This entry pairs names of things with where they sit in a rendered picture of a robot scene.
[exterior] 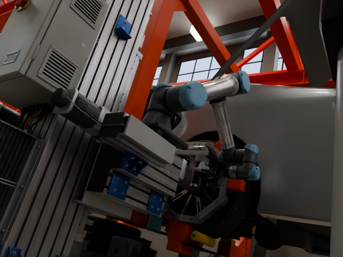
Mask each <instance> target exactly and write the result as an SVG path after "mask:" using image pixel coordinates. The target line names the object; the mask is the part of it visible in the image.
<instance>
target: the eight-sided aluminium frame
mask: <svg viewBox="0 0 343 257"><path fill-rule="evenodd" d="M185 143H186V144H187V145H188V147H187V149H181V150H188V148H189V147H191V146H209V147H212V148H213V149H214V150H215V152H216V155H217V157H218V158H219V151H218V149H217V148H216V147H214V144H213V143H212V142H185ZM227 182H228V178H225V180H224V181H223V182H222V183H221V185H220V190H219V196H218V198H217V199H216V200H215V201H213V202H212V203H211V204H210V205H208V206H207V207H205V208H204V209H203V210H202V211H201V212H199V213H198V214H197V215H196V216H188V215H181V214H175V213H172V211H171V209H170V207H169V206H168V204H167V206H166V210H165V213H164V217H165V218H166V219H168V220H169V218H171V219H174V220H178V221H180V222H183V223H189V224H194V225H201V224H202V223H204V222H205V221H206V220H207V219H208V218H210V217H211V216H212V215H213V214H215V213H216V212H217V211H218V210H220V209H221V208H222V207H223V206H225V205H226V204H227V203H228V200H229V193H230V190H228V189H227Z"/></svg>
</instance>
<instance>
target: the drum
mask: <svg viewBox="0 0 343 257"><path fill-rule="evenodd" d="M193 175H194V170H193V169H192V168H191V167H189V166H188V165H186V170H185V174H184V178H183V180H182V179H179V181H178V186H180V187H181V188H183V189H185V190H186V191H195V190H197V189H198V188H199V187H200V185H201V177H199V182H198V185H199V186H198V188H193V187H191V186H190V185H191V183H192V179H193Z"/></svg>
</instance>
